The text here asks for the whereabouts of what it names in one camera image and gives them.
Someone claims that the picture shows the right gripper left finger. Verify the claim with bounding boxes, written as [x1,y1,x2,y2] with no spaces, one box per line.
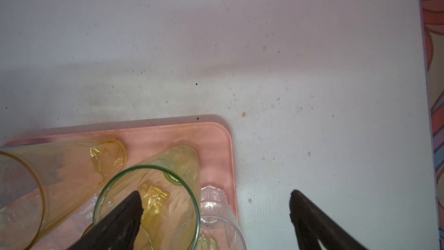
[70,191,143,250]

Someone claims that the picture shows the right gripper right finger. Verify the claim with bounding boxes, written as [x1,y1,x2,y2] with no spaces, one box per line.
[289,190,365,250]

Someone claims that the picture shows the clear glass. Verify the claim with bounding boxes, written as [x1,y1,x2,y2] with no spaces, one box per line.
[171,185,247,250]

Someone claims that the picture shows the yellow green glass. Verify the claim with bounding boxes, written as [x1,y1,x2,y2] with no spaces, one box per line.
[1,138,127,250]

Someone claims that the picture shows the pink plastic tray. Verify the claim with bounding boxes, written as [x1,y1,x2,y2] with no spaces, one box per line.
[4,122,238,250]

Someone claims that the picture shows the amber glass row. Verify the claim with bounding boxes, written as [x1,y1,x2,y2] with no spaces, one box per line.
[134,226,153,250]

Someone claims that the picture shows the light green glass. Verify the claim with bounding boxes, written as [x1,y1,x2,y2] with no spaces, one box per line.
[195,236,218,250]

